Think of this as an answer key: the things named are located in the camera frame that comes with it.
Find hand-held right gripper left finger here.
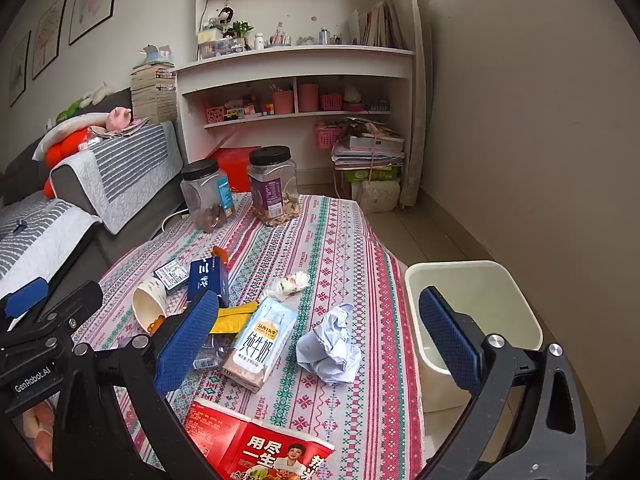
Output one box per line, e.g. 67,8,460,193
52,291,223,480

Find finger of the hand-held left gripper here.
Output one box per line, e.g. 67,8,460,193
0,277,51,322
0,280,104,348

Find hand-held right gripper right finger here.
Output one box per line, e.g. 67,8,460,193
417,285,588,480

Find cream plastic bin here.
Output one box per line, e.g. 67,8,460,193
404,260,543,413

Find light blue milk carton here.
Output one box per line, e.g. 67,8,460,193
221,296,299,394

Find yellow wrapper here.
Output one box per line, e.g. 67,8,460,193
210,301,261,335

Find white paper cup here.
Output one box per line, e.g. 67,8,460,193
131,276,169,335

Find dark blue box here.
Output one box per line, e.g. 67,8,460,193
187,256,231,309

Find small black white box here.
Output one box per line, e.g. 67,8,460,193
153,259,191,295

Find grey sofa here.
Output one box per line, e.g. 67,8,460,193
0,87,186,301

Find crumpled white tissue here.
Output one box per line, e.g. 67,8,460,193
263,271,311,303

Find crumpled pale paper ball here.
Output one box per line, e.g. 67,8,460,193
296,304,363,386

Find red printed snack bag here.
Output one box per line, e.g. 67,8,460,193
184,397,336,480

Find table with patterned tablecloth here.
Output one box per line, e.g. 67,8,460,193
70,192,426,480

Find plastic jar blue label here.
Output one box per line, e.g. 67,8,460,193
180,159,236,233

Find orange cushion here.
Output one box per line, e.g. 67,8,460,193
44,127,91,198

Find white fluffy stool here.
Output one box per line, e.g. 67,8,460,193
360,180,402,215

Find white pillow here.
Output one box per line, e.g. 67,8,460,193
32,112,111,161

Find plastic jar purple label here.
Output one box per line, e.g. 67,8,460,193
248,146,302,227

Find red box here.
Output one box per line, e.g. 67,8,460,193
207,145,262,193

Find green cardboard box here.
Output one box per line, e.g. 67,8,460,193
344,167,398,182

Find pink pig plush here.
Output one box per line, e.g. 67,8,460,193
106,106,133,130

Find green plush toy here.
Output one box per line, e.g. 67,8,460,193
55,82,111,123

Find stack of papers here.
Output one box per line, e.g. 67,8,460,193
331,117,406,170

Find stack of books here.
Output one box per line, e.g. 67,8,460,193
131,62,178,123

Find small framed picture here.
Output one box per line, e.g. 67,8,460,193
9,30,32,108

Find beige curtain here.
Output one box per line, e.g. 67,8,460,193
380,0,431,208

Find medium framed picture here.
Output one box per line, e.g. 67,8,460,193
32,0,69,81

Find white bookshelf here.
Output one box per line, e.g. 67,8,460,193
175,0,416,171

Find leaning books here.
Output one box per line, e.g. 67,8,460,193
350,2,406,50

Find doll figurine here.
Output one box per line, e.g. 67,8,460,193
210,7,236,31

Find white cable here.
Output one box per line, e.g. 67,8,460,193
160,207,188,233

